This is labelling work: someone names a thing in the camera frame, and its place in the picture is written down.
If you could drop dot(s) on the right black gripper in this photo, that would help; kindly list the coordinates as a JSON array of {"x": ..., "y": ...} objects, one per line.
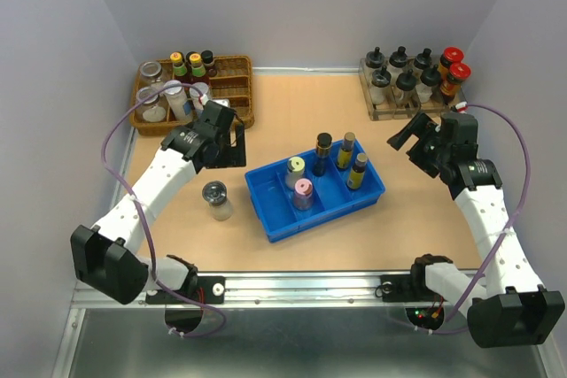
[{"x": 423, "y": 127}]

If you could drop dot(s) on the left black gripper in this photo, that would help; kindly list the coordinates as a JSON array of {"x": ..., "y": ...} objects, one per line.
[{"x": 235, "y": 156}]

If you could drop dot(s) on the green lid spice jar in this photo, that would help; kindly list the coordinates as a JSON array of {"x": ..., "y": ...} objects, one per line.
[{"x": 295, "y": 170}]

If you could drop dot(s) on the pink lid spice jar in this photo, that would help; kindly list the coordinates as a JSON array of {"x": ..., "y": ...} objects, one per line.
[{"x": 303, "y": 195}]

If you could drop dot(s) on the yellow label bottle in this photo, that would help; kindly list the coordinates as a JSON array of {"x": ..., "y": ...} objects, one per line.
[
  {"x": 345, "y": 151},
  {"x": 357, "y": 172}
]

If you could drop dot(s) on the amber oil bottle black cap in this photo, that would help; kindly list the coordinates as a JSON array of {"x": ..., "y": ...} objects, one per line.
[{"x": 322, "y": 151}]

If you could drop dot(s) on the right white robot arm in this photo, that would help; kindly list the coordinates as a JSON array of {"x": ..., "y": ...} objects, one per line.
[{"x": 505, "y": 303}]

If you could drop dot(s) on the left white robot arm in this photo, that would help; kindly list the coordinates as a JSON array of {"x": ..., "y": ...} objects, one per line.
[{"x": 105, "y": 254}]

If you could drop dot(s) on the silver lid grinder jar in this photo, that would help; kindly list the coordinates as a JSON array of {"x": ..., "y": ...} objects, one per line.
[{"x": 215, "y": 193}]

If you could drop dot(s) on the black top cruet front middle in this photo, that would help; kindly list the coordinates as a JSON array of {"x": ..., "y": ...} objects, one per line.
[{"x": 404, "y": 85}]

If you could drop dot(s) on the black cruet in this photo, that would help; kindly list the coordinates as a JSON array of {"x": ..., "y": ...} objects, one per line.
[
  {"x": 374, "y": 60},
  {"x": 404, "y": 85},
  {"x": 397, "y": 62},
  {"x": 380, "y": 83},
  {"x": 429, "y": 79},
  {"x": 422, "y": 61}
]

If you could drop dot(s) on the clear acrylic cruet rack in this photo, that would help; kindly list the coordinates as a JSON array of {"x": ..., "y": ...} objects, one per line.
[{"x": 382, "y": 103}]

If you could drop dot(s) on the black top cruet front right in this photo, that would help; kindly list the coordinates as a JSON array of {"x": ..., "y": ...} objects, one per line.
[{"x": 429, "y": 79}]

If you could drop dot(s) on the blue divided plastic bin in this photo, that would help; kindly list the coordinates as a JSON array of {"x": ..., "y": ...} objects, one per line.
[{"x": 273, "y": 200}]

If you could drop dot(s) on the tall jar blue label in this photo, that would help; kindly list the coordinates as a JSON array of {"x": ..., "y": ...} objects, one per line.
[{"x": 200, "y": 94}]

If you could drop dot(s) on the black top cruet front left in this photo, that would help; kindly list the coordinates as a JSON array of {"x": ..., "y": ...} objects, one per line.
[{"x": 380, "y": 83}]

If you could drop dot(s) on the black top cruet back right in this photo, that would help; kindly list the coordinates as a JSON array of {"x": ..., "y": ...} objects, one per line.
[{"x": 422, "y": 61}]

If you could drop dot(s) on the red lid jar front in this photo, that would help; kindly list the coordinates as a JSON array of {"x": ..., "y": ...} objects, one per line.
[{"x": 457, "y": 74}]

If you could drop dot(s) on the red lid jar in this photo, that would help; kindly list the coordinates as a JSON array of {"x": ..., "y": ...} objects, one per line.
[
  {"x": 457, "y": 74},
  {"x": 450, "y": 56}
]

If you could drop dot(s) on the black top cruet back middle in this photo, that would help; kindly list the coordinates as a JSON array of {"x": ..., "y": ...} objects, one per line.
[{"x": 397, "y": 62}]

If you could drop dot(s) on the wicker divided basket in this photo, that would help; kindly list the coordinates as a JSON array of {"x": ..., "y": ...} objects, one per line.
[{"x": 233, "y": 82}]

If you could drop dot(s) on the red lid jar back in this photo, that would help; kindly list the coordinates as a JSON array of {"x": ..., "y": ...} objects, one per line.
[{"x": 450, "y": 56}]

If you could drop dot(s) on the black top cruet back left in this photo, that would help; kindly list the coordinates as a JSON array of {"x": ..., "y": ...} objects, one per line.
[{"x": 374, "y": 60}]

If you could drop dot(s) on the tall jar white contents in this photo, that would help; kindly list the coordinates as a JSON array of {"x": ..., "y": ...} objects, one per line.
[{"x": 178, "y": 101}]

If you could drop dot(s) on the green label sauce bottle right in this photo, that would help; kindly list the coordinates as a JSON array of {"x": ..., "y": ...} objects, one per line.
[{"x": 197, "y": 68}]

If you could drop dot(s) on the clear glass jar front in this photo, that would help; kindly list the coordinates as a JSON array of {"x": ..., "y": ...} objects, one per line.
[{"x": 152, "y": 108}]

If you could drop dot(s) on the clear glass jar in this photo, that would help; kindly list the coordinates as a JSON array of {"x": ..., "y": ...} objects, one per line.
[
  {"x": 153, "y": 74},
  {"x": 152, "y": 108}
]

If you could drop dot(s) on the dark sauce bottle black cap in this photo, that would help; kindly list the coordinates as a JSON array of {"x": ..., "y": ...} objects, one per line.
[{"x": 209, "y": 63}]

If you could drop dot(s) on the clear glass jar back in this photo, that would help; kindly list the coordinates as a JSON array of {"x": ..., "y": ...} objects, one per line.
[{"x": 153, "y": 74}]

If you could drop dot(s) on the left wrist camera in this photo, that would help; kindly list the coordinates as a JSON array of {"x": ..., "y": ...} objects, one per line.
[{"x": 223, "y": 102}]

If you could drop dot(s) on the aluminium frame rail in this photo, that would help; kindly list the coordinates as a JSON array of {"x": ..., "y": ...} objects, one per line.
[{"x": 282, "y": 290}]

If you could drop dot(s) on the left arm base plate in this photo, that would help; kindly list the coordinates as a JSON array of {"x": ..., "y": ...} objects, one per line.
[{"x": 207, "y": 289}]

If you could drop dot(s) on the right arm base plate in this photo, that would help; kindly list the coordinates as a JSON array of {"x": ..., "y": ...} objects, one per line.
[{"x": 403, "y": 288}]

